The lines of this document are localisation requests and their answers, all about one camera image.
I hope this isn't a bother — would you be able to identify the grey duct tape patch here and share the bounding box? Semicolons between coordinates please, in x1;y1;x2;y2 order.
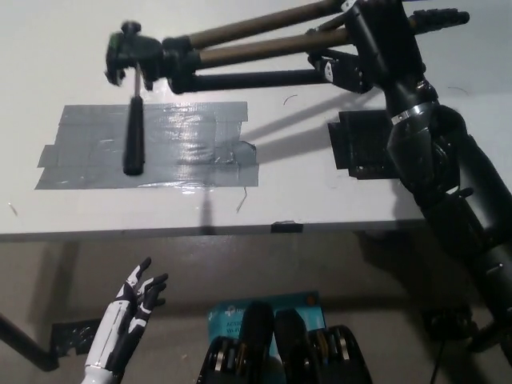
34;102;260;192

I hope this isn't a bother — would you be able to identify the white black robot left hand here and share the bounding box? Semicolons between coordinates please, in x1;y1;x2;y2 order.
84;257;170;371

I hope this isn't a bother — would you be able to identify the black table leg bar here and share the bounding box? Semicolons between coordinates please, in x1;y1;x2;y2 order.
0;311;61;371

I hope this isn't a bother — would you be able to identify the teal router box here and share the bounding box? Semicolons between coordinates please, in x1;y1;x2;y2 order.
206;290;327;361

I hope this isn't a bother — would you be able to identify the thin black cable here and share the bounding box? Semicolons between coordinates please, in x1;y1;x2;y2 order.
430;342;446;384

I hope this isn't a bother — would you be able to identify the large black tape patch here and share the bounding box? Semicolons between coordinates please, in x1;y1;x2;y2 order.
326;110;401;182

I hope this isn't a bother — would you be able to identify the black device on floor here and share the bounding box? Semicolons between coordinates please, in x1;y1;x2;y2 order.
422;306;481;354

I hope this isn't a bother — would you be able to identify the bronze and black camera tripod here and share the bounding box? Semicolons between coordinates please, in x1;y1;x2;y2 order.
103;0;471;177

